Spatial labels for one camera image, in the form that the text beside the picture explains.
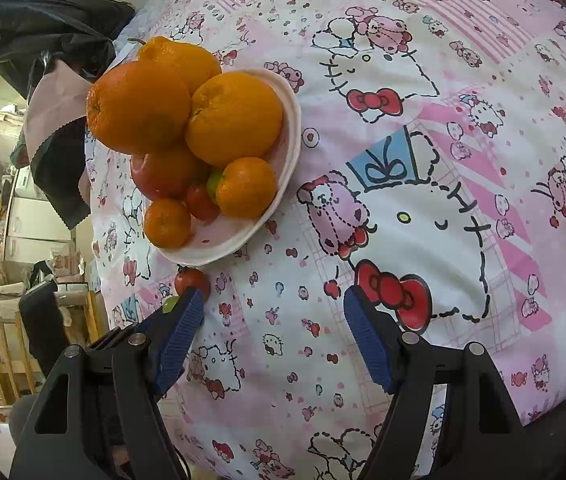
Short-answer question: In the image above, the pink printed blanket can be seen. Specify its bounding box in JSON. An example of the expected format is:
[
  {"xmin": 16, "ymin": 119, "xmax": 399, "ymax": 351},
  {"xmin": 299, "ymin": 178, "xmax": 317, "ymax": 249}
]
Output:
[{"xmin": 83, "ymin": 0, "xmax": 566, "ymax": 480}]

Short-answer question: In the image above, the red apple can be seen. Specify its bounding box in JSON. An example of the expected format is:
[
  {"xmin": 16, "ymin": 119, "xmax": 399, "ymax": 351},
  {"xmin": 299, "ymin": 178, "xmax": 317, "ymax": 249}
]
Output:
[{"xmin": 130, "ymin": 142, "xmax": 211, "ymax": 202}]

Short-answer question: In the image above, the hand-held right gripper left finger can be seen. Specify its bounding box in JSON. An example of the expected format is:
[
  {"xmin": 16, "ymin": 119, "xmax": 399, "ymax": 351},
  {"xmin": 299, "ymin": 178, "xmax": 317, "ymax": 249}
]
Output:
[{"xmin": 8, "ymin": 286, "xmax": 206, "ymax": 480}]

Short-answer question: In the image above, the white cabinet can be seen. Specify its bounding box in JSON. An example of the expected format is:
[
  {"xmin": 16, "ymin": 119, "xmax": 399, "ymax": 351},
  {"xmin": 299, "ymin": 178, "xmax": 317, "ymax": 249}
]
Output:
[{"xmin": 3, "ymin": 165, "xmax": 75, "ymax": 281}]

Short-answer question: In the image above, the pink plate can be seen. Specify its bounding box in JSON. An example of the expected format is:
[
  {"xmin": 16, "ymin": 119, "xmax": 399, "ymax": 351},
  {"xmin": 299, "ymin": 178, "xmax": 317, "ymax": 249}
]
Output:
[{"xmin": 130, "ymin": 69, "xmax": 302, "ymax": 267}]

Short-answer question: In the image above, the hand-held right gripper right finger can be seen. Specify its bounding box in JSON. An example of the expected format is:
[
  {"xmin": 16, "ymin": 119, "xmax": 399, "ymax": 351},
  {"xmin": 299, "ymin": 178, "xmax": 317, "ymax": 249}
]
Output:
[{"xmin": 343, "ymin": 285, "xmax": 528, "ymax": 480}]

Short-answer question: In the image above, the pink cloth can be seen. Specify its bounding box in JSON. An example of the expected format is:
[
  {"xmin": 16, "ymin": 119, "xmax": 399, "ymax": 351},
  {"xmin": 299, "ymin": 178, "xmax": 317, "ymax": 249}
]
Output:
[{"xmin": 20, "ymin": 52, "xmax": 96, "ymax": 161}]

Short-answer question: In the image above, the bumpy orange with stem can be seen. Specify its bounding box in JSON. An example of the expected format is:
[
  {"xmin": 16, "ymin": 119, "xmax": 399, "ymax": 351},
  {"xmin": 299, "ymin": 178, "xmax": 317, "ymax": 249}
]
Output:
[{"xmin": 128, "ymin": 36, "xmax": 223, "ymax": 96}]

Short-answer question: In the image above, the small black bag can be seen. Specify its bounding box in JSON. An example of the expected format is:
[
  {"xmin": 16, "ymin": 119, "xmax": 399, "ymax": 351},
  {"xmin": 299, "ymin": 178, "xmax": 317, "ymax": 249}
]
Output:
[{"xmin": 26, "ymin": 259, "xmax": 59, "ymax": 286}]

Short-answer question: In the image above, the dark cloth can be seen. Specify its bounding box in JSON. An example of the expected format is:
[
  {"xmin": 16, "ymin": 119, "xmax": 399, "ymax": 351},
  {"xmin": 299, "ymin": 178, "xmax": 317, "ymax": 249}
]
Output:
[{"xmin": 30, "ymin": 120, "xmax": 93, "ymax": 231}]

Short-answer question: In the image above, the black plastic bag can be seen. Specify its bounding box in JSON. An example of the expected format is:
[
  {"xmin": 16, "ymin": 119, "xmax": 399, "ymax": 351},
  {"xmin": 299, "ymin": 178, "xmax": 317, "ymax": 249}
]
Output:
[{"xmin": 0, "ymin": 0, "xmax": 136, "ymax": 98}]

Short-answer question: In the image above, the cherry tomato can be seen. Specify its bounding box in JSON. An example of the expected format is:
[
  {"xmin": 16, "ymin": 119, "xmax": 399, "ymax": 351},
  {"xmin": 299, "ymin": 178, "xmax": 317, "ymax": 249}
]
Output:
[
  {"xmin": 185, "ymin": 182, "xmax": 220, "ymax": 222},
  {"xmin": 174, "ymin": 267, "xmax": 211, "ymax": 303}
]

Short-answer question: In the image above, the small tangerine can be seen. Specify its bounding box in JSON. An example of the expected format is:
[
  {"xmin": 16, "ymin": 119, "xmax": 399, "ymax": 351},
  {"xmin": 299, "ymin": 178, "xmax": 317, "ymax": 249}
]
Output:
[{"xmin": 143, "ymin": 198, "xmax": 193, "ymax": 250}]

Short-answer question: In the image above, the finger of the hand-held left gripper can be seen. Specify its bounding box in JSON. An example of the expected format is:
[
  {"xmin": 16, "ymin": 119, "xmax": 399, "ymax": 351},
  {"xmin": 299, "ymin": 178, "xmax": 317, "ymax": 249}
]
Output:
[{"xmin": 86, "ymin": 326, "xmax": 131, "ymax": 356}]

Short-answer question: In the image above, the round navel orange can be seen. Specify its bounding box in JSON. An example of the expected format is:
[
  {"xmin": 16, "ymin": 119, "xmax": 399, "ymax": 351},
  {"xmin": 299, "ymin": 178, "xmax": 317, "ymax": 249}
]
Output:
[{"xmin": 86, "ymin": 60, "xmax": 194, "ymax": 156}]

